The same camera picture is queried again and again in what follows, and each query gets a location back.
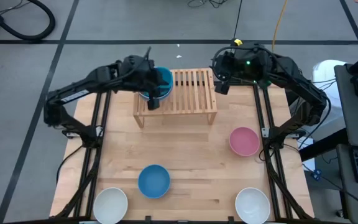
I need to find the black vacuum hose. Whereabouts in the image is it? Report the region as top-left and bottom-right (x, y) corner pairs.
(0, 0), (57, 42)

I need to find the white plastic bin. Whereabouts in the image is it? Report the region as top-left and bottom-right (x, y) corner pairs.
(312, 59), (347, 125)

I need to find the light blue bowl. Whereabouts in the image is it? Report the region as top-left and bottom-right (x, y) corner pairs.
(139, 67), (174, 101)

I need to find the black desk beam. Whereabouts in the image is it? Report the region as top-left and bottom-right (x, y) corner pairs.
(298, 129), (349, 162)

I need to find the yellow hanging cable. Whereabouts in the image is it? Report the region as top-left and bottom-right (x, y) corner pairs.
(271, 0), (288, 52)

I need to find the wooden slatted shelf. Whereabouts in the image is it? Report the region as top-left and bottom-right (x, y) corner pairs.
(132, 68), (218, 128)

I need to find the teal bowl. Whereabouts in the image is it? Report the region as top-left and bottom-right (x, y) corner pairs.
(147, 67), (174, 98)

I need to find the white bowl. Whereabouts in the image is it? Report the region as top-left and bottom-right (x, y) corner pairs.
(234, 187), (272, 224)
(93, 187), (129, 224)

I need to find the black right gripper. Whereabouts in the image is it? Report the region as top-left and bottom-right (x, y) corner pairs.
(209, 49), (267, 95)

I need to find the pink bowl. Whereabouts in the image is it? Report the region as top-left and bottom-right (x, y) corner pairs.
(229, 126), (260, 157)

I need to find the black aluminium table frame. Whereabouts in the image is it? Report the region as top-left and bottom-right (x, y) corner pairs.
(50, 81), (315, 224)

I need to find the black hanging cable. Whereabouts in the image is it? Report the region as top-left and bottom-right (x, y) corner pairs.
(233, 0), (244, 40)

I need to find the black floor cable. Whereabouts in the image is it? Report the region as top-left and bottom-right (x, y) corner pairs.
(56, 144), (84, 185)

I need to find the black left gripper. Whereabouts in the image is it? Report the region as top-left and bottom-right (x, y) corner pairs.
(141, 70), (169, 111)

